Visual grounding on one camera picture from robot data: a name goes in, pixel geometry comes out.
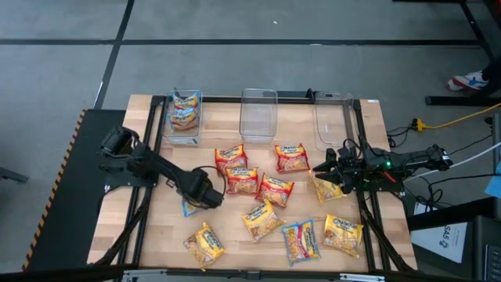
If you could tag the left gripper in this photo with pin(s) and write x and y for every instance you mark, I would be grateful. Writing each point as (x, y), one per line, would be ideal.
(197, 186)

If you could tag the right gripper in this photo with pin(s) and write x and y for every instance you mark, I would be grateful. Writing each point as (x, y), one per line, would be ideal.
(352, 168)

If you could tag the yellow creamy chicken ramen pack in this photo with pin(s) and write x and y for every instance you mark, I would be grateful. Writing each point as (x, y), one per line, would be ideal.
(261, 220)
(343, 235)
(204, 246)
(326, 192)

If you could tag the blue-edged yellow ramen pack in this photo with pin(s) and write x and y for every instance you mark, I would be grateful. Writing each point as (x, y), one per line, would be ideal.
(183, 120)
(188, 210)
(186, 102)

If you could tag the red beef ramen pack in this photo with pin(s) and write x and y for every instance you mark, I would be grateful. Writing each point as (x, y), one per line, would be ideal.
(242, 182)
(231, 158)
(291, 158)
(274, 190)

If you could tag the blue ramen pack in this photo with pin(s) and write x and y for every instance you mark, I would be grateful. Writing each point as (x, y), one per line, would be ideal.
(301, 243)

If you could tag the clear plastic bin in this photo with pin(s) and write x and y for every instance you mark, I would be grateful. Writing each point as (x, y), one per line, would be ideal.
(332, 121)
(258, 117)

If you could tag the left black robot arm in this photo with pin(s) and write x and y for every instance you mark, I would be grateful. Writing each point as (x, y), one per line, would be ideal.
(156, 164)

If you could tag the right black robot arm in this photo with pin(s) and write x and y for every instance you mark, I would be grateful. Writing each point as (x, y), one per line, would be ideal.
(415, 158)

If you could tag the clear bin with white label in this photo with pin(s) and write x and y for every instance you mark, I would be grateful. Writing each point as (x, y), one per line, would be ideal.
(181, 137)

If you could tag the red tag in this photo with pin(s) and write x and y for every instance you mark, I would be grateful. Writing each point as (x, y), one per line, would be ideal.
(389, 176)

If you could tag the black platform with hazard stripe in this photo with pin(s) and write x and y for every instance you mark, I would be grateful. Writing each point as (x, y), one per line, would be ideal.
(70, 196)

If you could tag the white paper sign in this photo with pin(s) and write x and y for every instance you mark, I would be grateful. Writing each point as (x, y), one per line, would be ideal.
(438, 243)

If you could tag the black computer case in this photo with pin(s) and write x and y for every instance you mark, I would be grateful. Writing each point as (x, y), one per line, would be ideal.
(481, 235)

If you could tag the person's shoe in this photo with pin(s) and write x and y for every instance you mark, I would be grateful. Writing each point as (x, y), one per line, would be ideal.
(467, 81)

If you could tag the blue sheet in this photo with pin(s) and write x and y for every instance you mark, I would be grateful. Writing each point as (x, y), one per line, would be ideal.
(495, 184)

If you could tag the black desk foot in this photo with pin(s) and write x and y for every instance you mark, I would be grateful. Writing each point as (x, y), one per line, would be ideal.
(13, 175)

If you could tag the person's leg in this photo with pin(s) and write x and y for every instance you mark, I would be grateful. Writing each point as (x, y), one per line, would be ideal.
(493, 74)

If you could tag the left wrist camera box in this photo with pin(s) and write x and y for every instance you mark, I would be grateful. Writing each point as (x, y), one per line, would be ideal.
(215, 199)

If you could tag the black aluminium table frame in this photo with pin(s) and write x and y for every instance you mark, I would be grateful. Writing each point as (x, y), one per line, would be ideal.
(221, 99)

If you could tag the table-level camera box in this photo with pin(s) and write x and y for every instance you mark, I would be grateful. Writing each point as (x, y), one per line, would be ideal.
(251, 275)

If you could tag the silver metal bracket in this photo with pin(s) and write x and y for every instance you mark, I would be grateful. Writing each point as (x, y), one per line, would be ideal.
(362, 277)
(137, 276)

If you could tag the black desk frame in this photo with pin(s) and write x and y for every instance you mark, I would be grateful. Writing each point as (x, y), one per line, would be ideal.
(462, 100)

